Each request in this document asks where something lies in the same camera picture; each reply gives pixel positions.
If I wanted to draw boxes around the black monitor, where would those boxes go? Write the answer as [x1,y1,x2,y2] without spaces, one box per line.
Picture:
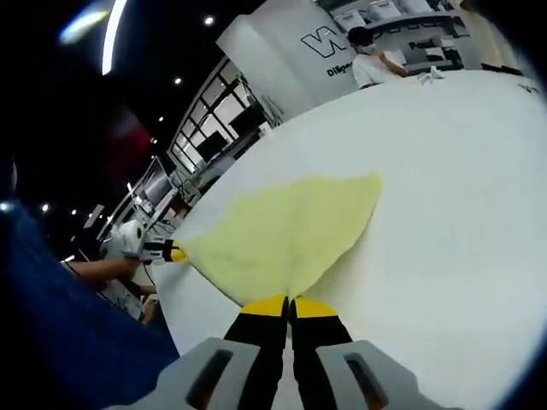
[196,131,226,160]
[229,106,267,134]

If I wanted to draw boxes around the white crumpled cloth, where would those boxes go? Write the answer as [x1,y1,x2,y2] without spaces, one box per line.
[417,66,446,85]

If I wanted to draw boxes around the ceiling spotlights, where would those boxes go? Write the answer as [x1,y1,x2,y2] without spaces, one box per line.
[40,15,215,214]

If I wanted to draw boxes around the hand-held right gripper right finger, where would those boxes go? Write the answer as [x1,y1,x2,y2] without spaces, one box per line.
[288,296,432,410]

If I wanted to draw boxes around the grey shelving rack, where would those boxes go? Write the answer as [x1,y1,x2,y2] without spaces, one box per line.
[328,0,471,72]

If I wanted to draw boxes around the white storage bin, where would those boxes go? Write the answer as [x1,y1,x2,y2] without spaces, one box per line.
[334,11,365,32]
[368,1,401,21]

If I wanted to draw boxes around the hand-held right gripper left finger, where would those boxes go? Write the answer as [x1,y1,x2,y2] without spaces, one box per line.
[140,293,288,410]

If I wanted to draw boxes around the operator in blue clothing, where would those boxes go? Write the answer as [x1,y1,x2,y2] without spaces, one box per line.
[0,200,180,410]

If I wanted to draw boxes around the yellow garment with coloured sleeves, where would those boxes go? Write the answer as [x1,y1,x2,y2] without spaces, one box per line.
[174,170,384,308]

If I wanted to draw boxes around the silver framed monitor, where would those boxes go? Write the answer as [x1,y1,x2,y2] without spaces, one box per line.
[139,156,173,207]

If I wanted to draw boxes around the long ceiling strip light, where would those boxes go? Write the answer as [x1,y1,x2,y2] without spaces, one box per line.
[101,0,130,77]

